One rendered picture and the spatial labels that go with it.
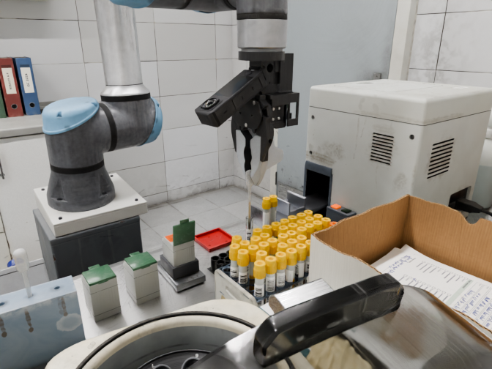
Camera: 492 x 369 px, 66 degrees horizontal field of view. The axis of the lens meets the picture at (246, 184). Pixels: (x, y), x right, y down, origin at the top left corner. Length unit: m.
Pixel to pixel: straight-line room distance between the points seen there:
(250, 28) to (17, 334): 0.49
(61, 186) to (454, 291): 0.78
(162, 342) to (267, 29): 0.42
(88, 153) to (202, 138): 2.44
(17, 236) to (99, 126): 1.53
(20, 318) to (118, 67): 0.59
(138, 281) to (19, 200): 1.71
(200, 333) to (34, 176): 1.90
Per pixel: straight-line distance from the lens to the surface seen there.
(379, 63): 2.29
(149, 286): 0.65
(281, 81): 0.62
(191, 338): 0.44
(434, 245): 0.71
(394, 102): 0.76
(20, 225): 2.34
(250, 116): 0.60
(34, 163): 2.25
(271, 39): 0.58
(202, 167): 3.37
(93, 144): 0.91
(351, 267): 0.49
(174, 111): 3.14
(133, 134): 0.95
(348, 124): 0.82
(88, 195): 0.93
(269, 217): 0.75
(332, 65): 2.49
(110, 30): 0.95
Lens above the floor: 1.27
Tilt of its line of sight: 20 degrees down
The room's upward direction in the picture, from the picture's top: straight up
